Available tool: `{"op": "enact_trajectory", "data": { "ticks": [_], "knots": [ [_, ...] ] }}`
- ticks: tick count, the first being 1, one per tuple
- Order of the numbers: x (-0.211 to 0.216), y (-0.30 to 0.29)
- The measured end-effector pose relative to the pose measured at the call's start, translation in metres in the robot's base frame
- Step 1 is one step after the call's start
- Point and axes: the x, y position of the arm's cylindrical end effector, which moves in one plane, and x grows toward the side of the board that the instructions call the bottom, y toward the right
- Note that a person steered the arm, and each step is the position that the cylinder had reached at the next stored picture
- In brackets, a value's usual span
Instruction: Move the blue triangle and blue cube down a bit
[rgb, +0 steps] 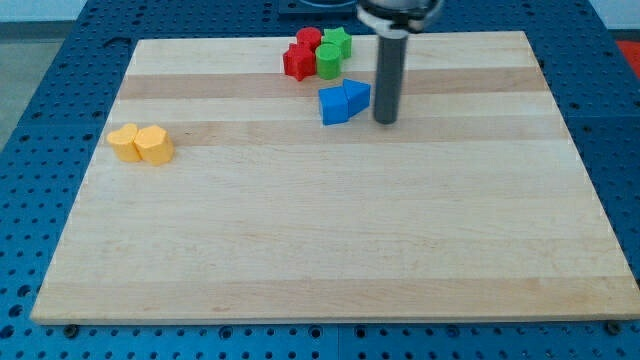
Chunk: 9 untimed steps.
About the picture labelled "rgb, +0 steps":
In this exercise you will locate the wooden board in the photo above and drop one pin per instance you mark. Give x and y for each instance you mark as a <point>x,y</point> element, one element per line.
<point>474,206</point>

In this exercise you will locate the yellow hexagon block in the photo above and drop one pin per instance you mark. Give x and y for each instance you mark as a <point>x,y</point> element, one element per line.
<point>154,145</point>

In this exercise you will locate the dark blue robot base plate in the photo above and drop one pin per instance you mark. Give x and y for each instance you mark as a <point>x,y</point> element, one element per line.
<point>290,9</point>

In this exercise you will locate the red star block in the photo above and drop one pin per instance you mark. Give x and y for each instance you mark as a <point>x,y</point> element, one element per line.
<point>299,62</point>

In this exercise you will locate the green cylinder block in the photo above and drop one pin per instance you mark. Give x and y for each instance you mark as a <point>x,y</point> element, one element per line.
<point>328,61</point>

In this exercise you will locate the yellow heart block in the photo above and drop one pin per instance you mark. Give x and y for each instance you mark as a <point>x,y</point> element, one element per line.
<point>122,142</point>

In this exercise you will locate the green star block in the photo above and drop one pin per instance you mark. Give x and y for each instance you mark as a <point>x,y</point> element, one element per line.
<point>339,37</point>

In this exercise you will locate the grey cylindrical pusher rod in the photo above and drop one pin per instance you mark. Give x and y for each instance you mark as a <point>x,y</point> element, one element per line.
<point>391,55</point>

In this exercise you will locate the blue triangle block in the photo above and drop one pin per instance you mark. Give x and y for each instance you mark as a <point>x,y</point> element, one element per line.
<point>357,94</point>

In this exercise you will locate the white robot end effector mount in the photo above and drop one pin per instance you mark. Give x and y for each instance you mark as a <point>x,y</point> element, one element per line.
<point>398,16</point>

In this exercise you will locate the blue cube block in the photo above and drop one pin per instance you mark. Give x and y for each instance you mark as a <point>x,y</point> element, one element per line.
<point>333,105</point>

